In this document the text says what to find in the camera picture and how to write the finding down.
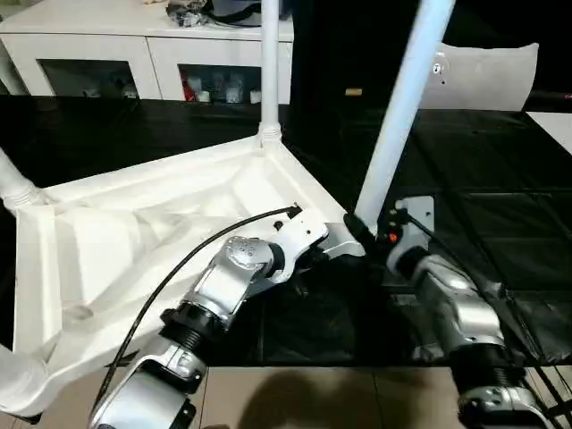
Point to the white plastic table top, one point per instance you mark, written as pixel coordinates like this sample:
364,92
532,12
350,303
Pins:
111,223

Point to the white pillow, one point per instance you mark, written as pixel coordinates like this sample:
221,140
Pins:
482,76

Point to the black box with gold label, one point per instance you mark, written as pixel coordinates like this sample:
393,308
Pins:
335,44

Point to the white flat board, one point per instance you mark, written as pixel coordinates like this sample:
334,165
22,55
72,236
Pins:
554,127

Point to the grey round pot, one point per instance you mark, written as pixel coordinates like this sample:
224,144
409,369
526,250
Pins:
237,10

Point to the white glass-door cabinet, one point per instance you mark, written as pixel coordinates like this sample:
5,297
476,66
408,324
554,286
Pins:
89,40

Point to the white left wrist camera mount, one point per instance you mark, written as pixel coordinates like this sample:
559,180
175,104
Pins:
299,232

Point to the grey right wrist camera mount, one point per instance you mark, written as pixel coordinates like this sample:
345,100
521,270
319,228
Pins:
420,210

